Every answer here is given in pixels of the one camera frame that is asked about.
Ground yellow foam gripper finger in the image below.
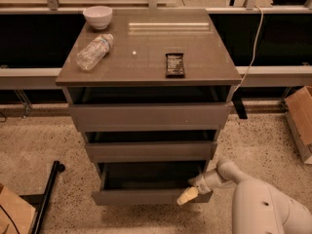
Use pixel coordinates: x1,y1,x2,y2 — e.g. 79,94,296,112
176,187,199,206

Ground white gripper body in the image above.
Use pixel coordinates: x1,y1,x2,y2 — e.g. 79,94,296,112
188,173,213,194

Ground grey bottom drawer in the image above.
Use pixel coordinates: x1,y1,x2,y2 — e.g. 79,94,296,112
92,161,207,206

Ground grey drawer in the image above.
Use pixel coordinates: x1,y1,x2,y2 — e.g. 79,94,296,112
85,141,217,163
92,161,207,206
69,103,231,132

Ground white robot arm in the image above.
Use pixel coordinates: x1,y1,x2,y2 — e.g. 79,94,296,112
176,159,312,234

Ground grey middle drawer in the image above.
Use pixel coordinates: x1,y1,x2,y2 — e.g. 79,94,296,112
85,141,217,163

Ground grey top drawer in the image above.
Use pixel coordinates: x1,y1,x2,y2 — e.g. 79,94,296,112
69,103,231,132

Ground grey drawer cabinet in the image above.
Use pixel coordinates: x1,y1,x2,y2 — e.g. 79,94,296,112
55,8,243,187

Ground cardboard box right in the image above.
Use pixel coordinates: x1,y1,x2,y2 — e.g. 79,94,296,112
286,86,312,165

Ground cardboard box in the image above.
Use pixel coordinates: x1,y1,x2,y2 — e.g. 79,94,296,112
0,183,35,234
286,86,312,165

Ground black snack bar packet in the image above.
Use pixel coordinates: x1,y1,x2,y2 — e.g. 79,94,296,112
166,53,185,78

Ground black metal stand leg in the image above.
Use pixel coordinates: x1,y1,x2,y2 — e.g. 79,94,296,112
21,161,65,234

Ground clear plastic water bottle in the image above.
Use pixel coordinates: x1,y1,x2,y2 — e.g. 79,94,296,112
76,34,114,71

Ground cardboard box bottom left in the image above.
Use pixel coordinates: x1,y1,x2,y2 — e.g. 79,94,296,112
0,183,35,234

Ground white ceramic bowl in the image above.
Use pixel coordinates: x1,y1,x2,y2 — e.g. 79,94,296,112
83,6,113,29

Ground white cable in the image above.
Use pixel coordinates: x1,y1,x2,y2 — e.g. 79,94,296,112
232,5,265,96

